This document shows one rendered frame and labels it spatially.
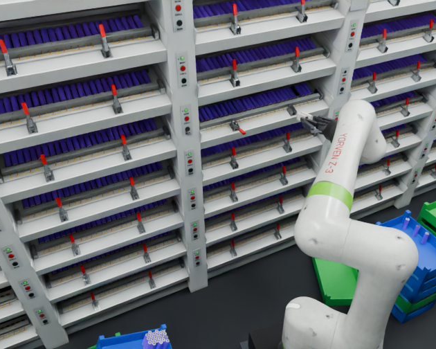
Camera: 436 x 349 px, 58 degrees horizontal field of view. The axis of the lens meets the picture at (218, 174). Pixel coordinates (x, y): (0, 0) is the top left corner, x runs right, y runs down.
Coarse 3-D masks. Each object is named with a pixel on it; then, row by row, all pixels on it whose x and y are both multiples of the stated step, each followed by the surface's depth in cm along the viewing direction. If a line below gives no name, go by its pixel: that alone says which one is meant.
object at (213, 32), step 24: (192, 0) 135; (216, 0) 137; (240, 0) 141; (264, 0) 142; (288, 0) 143; (312, 0) 145; (336, 0) 147; (216, 24) 133; (240, 24) 134; (264, 24) 137; (288, 24) 138; (312, 24) 141; (336, 24) 147; (216, 48) 131
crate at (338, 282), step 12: (324, 264) 213; (336, 264) 213; (324, 276) 206; (336, 276) 206; (348, 276) 206; (324, 288) 201; (336, 288) 200; (348, 288) 200; (324, 300) 193; (336, 300) 190; (348, 300) 190
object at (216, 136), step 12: (312, 84) 175; (324, 96) 170; (300, 108) 166; (312, 108) 167; (324, 108) 168; (252, 120) 159; (264, 120) 159; (276, 120) 160; (288, 120) 163; (204, 132) 152; (216, 132) 153; (228, 132) 154; (240, 132) 155; (252, 132) 159; (204, 144) 151; (216, 144) 154
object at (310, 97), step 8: (304, 96) 167; (312, 96) 168; (280, 104) 163; (288, 104) 164; (296, 104) 166; (304, 104) 166; (248, 112) 158; (256, 112) 159; (264, 112) 161; (208, 120) 152; (216, 120) 153; (224, 120) 154; (216, 128) 153
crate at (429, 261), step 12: (408, 216) 188; (396, 228) 189; (408, 228) 189; (420, 228) 184; (420, 240) 183; (432, 240) 179; (420, 252) 177; (432, 252) 177; (420, 264) 172; (432, 264) 172; (420, 276) 165; (432, 276) 166
